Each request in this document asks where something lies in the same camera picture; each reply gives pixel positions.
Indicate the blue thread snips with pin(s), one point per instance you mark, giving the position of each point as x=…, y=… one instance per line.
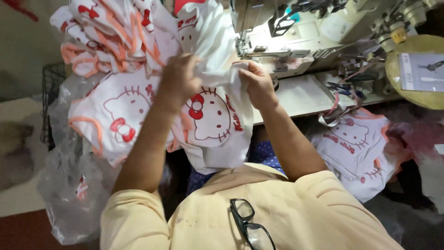
x=343, y=88

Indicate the person's left fingers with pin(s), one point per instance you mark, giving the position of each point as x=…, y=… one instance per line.
x=194, y=71

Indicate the person's right fingers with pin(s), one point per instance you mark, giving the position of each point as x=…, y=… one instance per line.
x=248, y=69

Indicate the person's left hand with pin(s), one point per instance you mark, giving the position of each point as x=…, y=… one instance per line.
x=177, y=81

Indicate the white cat print garment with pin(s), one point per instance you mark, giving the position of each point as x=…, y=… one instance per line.
x=216, y=121

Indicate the pale yellow shirt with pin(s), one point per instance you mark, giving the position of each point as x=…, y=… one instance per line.
x=312, y=215

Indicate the pink and white trim ribbon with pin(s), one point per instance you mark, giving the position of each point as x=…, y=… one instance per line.
x=334, y=111

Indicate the round yellow stool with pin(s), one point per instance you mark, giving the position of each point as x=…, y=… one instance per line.
x=416, y=99

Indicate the clear plastic bag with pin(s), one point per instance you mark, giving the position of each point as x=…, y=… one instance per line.
x=69, y=173

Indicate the heap of white printed garments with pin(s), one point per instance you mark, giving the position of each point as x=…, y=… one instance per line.
x=111, y=34

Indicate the pile of finished white garments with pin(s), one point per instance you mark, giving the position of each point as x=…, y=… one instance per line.
x=353, y=152

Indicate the blue dotted trousers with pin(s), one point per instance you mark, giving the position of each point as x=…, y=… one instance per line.
x=265, y=154

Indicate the cream industrial sewing machine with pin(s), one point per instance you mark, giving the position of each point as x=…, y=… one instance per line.
x=312, y=31

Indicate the white garment with orange trim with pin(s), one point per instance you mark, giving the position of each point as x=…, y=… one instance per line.
x=118, y=118

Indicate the clear packet with white card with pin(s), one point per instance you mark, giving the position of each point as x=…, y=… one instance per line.
x=421, y=74

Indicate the person's right hand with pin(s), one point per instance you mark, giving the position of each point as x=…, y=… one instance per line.
x=260, y=86

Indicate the black framed glasses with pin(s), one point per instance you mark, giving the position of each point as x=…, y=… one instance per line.
x=248, y=222

